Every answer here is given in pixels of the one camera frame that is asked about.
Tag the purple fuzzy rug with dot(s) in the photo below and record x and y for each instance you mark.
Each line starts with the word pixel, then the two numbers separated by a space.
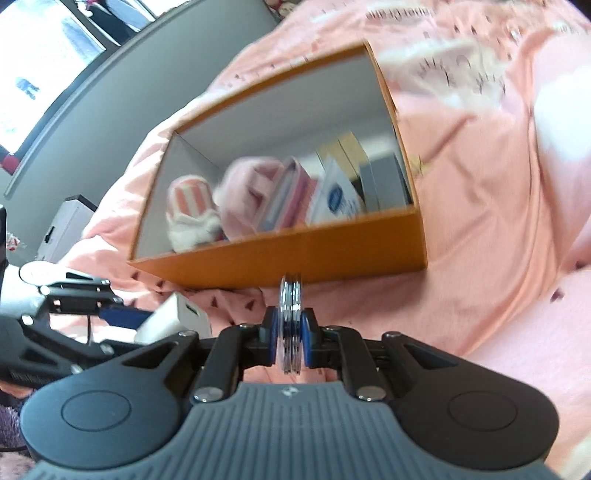
pixel 11 429

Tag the pink book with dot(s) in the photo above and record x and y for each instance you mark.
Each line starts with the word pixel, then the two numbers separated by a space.
pixel 288 198

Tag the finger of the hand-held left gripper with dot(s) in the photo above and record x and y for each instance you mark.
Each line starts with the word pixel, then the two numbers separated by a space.
pixel 117 347
pixel 124 318

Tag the pink striped plush toy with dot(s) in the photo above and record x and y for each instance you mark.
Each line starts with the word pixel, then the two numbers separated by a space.
pixel 191 212

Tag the white appliance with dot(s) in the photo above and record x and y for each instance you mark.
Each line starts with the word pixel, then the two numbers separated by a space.
pixel 67 230

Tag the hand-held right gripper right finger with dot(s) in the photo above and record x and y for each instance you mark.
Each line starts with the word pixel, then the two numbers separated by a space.
pixel 309 337

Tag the pink printed blanket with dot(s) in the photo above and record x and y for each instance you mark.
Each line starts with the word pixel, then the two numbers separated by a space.
pixel 485 207

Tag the grey box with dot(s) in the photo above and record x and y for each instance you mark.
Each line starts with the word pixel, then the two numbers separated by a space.
pixel 385 182

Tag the white charger block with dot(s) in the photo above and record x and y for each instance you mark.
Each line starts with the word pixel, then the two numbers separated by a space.
pixel 178 318

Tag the orange cardboard box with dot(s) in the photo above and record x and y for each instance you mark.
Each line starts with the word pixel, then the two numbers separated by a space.
pixel 323 249

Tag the window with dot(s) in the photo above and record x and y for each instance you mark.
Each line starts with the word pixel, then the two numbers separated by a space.
pixel 55 55

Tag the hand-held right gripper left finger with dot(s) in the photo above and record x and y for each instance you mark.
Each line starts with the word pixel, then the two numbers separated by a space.
pixel 272 337

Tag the round silver compact mirror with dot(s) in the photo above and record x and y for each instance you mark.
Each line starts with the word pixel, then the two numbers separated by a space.
pixel 292 318

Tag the pink fluffy plush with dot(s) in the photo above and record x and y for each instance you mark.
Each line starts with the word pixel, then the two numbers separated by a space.
pixel 247 194

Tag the tan box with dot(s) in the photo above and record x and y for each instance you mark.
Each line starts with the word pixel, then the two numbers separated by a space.
pixel 346 150

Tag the red object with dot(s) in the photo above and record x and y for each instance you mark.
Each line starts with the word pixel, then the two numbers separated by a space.
pixel 9 165

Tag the white blue packet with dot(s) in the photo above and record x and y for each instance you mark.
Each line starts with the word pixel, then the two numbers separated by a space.
pixel 334 198

